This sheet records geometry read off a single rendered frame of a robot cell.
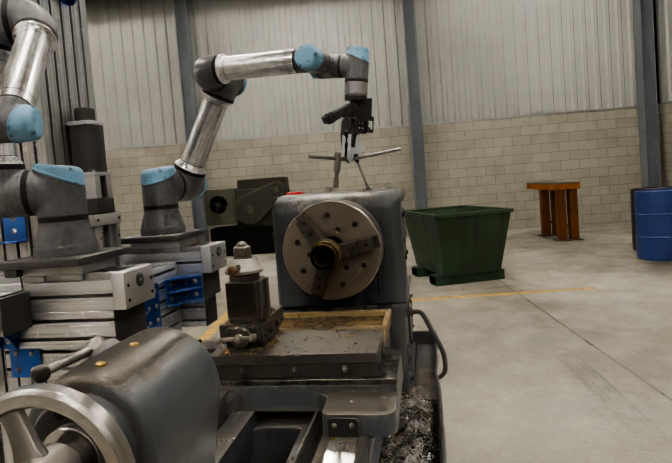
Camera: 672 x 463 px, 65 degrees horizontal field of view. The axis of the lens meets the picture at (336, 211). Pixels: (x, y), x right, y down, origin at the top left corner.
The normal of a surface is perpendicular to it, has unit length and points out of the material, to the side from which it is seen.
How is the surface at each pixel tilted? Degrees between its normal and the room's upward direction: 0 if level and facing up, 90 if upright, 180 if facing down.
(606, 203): 90
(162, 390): 58
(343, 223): 90
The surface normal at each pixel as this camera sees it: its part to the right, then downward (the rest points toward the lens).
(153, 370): 0.54, -0.83
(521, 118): -0.04, 0.06
